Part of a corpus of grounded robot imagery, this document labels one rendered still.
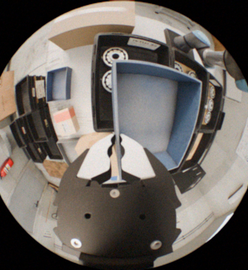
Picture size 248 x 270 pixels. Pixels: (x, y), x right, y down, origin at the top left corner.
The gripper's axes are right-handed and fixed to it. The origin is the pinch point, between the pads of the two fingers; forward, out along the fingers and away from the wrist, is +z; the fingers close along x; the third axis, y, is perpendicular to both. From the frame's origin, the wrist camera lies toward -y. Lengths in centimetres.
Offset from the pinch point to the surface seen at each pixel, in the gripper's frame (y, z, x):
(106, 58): -21.5, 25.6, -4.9
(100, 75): -14.0, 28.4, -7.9
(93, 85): -8.7, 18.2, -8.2
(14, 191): 126, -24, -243
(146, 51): -28.7, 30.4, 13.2
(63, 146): 30, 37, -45
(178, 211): 320, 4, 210
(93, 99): -4.0, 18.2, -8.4
